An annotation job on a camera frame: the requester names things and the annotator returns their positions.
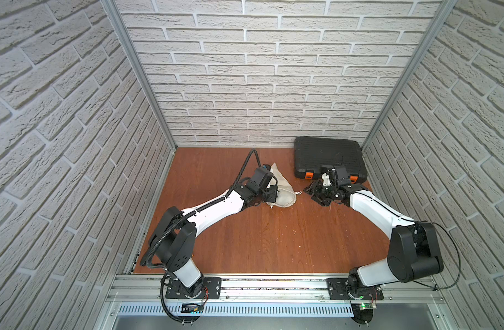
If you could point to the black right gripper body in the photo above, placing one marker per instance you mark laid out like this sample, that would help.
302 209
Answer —
323 194

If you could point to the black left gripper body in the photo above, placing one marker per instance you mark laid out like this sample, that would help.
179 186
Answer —
272 193

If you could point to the beige linen drawstring bag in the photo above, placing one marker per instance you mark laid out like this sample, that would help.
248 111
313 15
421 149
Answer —
286 196

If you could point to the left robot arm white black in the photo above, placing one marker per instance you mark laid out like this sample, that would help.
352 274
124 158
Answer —
171 245

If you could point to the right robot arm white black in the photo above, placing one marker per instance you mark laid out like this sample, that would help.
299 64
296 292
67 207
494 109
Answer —
413 251

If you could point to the black plastic tool case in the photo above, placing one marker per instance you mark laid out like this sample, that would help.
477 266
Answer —
312 154

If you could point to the small green circuit board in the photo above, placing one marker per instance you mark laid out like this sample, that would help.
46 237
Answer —
192 308

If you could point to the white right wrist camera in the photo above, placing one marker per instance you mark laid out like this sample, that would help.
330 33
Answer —
326 182

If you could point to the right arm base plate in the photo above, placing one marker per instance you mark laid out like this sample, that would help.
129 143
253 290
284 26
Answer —
338 288

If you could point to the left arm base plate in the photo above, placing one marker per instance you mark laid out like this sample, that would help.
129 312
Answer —
205 286

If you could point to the aluminium mounting rail frame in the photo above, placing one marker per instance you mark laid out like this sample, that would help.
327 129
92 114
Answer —
269 295

